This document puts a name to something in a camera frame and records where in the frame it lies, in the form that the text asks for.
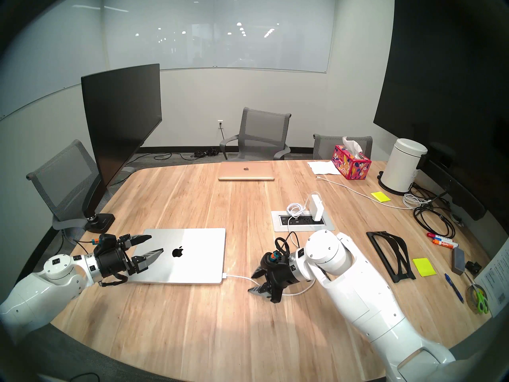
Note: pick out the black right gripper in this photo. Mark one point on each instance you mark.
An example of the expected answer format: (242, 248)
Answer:
(278, 273)

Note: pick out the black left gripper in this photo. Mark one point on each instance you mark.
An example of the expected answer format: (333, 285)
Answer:
(111, 260)

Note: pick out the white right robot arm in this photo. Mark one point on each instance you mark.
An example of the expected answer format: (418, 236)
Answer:
(358, 289)

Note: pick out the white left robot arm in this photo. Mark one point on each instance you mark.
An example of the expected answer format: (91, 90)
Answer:
(28, 297)

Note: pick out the silver MacBook laptop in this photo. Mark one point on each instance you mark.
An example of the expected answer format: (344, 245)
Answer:
(191, 266)

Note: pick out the gold MacBook laptop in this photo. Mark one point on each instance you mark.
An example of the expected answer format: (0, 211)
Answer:
(246, 171)

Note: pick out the black monitor stand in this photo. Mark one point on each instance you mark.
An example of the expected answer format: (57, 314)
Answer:
(99, 222)

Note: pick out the table power outlet box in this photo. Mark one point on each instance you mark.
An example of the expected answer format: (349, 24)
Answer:
(302, 226)

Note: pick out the white power adapter brick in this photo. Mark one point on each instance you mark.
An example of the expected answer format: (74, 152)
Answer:
(317, 208)

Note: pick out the grey mesh office chair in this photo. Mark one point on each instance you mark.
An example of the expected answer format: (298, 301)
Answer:
(264, 126)
(65, 178)
(330, 146)

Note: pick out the white paper napkin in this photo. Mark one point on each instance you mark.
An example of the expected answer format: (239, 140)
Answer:
(323, 167)

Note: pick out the black curved desktop monitor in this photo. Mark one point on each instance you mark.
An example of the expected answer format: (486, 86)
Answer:
(119, 118)

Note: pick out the black laptop stand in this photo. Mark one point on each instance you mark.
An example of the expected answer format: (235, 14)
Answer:
(399, 274)

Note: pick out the colourful floral tissue box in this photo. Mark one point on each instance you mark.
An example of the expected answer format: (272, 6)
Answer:
(350, 166)

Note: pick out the yellow sticky note pad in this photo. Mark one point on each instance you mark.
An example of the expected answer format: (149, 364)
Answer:
(381, 196)
(424, 267)

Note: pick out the white cylindrical bin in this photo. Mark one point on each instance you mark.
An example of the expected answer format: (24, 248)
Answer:
(399, 166)

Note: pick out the red capped whiteboard marker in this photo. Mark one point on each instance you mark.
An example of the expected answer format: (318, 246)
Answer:
(437, 237)

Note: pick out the orange labelled whiteboard marker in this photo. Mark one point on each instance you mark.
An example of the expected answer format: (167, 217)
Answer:
(445, 244)

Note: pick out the blue pen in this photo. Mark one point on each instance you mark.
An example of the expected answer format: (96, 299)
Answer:
(453, 286)

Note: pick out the grey whiteboard eraser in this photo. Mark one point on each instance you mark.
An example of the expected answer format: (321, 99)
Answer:
(458, 262)

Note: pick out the small black clip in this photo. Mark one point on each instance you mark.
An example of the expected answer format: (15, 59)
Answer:
(473, 267)

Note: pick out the black video bar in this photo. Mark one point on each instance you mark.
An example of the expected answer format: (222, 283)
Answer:
(457, 186)

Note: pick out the white printed paper sheet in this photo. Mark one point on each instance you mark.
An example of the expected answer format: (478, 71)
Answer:
(497, 277)

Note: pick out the large glass whiteboard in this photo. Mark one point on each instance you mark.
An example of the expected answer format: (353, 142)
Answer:
(218, 27)

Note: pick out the glass wall panel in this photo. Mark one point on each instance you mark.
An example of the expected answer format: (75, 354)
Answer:
(47, 47)

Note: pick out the large black wall television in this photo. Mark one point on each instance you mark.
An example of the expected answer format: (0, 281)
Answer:
(445, 86)

